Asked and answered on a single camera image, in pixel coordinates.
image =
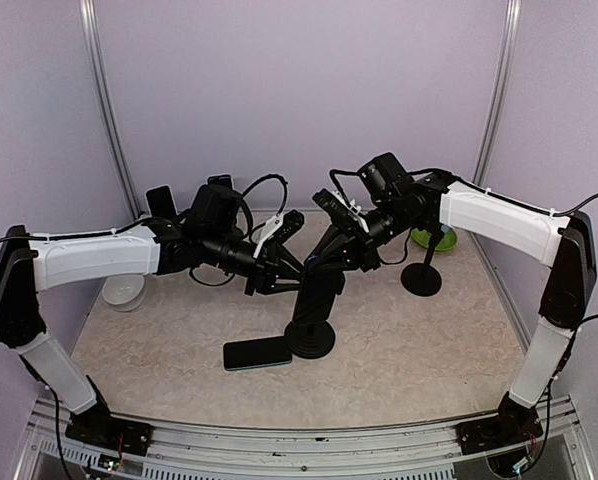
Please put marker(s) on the phone with teal case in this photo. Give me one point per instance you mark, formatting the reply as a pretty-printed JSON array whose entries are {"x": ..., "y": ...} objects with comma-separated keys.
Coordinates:
[{"x": 256, "y": 353}]

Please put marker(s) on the phone with dark-blue case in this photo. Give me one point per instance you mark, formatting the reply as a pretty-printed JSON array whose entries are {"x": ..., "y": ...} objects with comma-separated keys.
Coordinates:
[{"x": 320, "y": 285}]

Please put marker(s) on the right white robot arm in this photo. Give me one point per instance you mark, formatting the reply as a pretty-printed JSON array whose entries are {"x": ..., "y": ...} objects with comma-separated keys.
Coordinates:
[{"x": 432, "y": 200}]

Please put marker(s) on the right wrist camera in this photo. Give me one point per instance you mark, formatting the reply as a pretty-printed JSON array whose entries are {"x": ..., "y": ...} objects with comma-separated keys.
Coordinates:
[{"x": 346, "y": 217}]

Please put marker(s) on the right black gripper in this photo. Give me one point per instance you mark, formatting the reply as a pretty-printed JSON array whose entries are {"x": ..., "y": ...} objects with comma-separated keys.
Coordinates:
[{"x": 358, "y": 250}]

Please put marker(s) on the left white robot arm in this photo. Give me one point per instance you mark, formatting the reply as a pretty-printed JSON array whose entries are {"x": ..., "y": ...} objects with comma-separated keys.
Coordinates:
[{"x": 165, "y": 243}]

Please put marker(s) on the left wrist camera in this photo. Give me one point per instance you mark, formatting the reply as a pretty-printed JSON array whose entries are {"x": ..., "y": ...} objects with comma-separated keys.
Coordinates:
[{"x": 280, "y": 227}]

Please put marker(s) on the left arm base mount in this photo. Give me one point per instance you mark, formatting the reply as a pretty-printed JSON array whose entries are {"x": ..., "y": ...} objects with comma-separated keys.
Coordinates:
[{"x": 125, "y": 436}]

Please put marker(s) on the left aluminium frame post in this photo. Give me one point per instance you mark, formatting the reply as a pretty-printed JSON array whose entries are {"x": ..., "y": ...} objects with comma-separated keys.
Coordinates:
[{"x": 89, "y": 22}]

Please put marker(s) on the front aluminium rail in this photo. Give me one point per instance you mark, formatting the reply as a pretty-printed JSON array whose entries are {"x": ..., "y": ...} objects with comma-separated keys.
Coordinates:
[{"x": 180, "y": 450}]

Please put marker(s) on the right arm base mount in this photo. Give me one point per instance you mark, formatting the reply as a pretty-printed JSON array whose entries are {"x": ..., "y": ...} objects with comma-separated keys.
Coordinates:
[{"x": 495, "y": 432}]

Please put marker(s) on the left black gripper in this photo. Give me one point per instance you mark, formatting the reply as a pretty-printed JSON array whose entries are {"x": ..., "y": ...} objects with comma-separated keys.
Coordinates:
[{"x": 267, "y": 266}]

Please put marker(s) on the black clamp phone stand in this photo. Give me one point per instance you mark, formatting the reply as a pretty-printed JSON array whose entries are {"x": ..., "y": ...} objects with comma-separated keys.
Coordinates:
[{"x": 310, "y": 341}]

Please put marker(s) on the right aluminium frame post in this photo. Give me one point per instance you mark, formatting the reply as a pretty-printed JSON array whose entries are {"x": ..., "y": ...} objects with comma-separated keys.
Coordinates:
[{"x": 498, "y": 96}]

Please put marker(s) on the white bowl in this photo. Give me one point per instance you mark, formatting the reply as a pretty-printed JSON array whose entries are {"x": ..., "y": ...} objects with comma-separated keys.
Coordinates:
[{"x": 124, "y": 293}]

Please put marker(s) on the black clamp stand right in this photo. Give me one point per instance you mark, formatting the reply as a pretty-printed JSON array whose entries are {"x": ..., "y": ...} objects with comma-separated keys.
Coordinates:
[{"x": 421, "y": 278}]

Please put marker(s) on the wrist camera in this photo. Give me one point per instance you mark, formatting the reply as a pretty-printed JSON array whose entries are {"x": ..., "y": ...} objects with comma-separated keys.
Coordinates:
[
  {"x": 280, "y": 227},
  {"x": 346, "y": 217}
]

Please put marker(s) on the aluminium frame post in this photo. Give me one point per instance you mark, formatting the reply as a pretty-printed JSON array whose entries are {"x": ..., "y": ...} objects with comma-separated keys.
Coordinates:
[
  {"x": 498, "y": 96},
  {"x": 89, "y": 22}
]

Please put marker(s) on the phone with lilac case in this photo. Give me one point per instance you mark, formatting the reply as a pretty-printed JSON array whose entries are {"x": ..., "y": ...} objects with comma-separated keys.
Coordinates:
[{"x": 160, "y": 202}]

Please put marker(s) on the phone with light-blue case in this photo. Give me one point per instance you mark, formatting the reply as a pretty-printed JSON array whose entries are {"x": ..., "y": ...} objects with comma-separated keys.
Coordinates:
[{"x": 223, "y": 180}]

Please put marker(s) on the green saucer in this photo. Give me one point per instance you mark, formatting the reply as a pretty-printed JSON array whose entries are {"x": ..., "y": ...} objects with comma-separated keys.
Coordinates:
[{"x": 447, "y": 243}]

